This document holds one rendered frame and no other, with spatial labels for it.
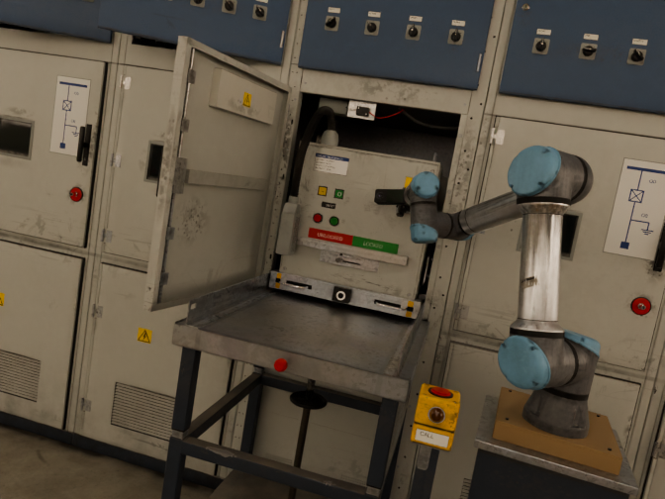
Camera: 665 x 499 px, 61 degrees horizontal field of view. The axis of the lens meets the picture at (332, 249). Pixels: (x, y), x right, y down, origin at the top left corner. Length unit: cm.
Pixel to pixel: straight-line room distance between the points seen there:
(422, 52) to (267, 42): 55
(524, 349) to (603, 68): 106
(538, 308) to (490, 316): 70
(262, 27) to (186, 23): 26
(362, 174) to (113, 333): 120
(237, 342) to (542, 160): 84
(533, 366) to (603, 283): 79
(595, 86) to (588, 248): 51
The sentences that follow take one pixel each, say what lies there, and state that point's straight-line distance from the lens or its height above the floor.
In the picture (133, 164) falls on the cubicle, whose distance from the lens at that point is 235.
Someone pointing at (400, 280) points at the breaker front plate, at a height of 98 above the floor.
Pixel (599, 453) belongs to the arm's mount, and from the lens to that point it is 146.
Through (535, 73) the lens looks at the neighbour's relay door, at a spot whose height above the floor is 172.
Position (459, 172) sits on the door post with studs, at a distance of 199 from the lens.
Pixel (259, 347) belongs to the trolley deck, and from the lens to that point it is 145.
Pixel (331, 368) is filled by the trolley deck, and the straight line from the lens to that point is 141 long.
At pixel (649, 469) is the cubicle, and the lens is 224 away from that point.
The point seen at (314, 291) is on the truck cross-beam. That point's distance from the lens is 200.
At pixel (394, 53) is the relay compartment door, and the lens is 205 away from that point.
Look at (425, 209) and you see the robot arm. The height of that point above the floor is 124.
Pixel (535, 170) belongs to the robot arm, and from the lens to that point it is 131.
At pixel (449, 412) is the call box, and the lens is 115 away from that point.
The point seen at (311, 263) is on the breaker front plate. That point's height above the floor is 98.
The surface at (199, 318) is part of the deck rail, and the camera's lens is 158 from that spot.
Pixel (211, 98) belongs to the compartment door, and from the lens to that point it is 174.
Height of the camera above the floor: 128
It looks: 7 degrees down
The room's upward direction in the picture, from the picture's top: 10 degrees clockwise
